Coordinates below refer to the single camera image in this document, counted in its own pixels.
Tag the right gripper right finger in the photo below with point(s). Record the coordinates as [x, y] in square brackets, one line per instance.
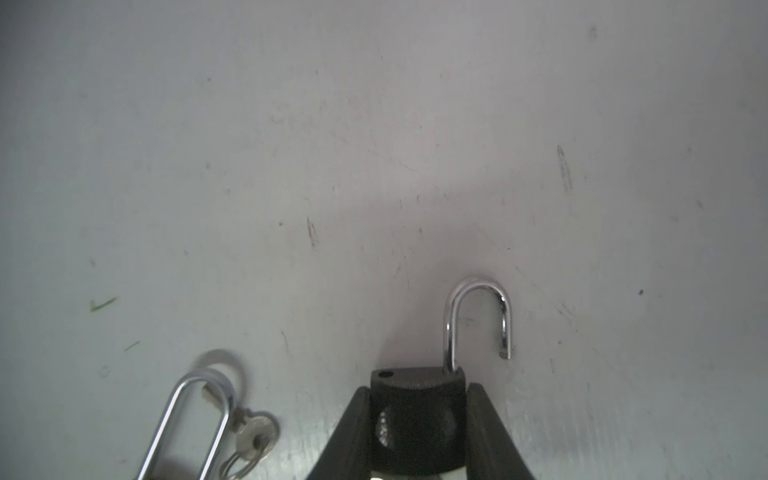
[490, 450]

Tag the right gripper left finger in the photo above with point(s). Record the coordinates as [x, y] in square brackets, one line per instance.
[347, 454]

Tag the small black padlock keys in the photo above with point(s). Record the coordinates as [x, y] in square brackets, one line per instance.
[419, 413]

